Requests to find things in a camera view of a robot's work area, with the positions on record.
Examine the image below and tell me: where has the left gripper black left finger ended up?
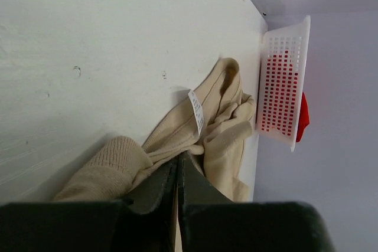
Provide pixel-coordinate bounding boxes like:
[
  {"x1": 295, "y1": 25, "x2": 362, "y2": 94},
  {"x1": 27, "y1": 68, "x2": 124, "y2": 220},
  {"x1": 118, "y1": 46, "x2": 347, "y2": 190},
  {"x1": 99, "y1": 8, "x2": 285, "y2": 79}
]
[{"x1": 1, "y1": 159, "x2": 177, "y2": 251}]

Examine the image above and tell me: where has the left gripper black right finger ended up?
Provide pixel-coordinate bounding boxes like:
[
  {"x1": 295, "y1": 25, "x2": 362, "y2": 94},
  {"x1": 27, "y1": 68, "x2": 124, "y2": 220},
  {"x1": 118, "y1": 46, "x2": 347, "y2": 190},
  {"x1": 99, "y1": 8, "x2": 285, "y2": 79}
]
[{"x1": 177, "y1": 153, "x2": 335, "y2": 251}]

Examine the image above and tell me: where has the beige t shirt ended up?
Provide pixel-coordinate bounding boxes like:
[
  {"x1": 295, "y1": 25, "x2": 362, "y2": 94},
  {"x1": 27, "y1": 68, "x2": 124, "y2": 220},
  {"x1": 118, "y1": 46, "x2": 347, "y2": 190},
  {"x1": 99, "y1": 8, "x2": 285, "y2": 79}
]
[{"x1": 54, "y1": 58, "x2": 256, "y2": 202}]

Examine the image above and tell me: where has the red t shirt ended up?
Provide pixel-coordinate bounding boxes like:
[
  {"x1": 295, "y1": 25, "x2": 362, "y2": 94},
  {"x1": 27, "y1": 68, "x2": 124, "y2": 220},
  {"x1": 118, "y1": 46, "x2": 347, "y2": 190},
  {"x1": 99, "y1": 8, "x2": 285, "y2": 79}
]
[{"x1": 296, "y1": 93, "x2": 310, "y2": 143}]

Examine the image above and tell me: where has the white plastic basket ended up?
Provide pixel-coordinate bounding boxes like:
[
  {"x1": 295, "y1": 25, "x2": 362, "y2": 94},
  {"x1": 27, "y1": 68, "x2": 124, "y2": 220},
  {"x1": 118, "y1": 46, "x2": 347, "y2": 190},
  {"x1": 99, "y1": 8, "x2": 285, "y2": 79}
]
[{"x1": 256, "y1": 15, "x2": 311, "y2": 151}]

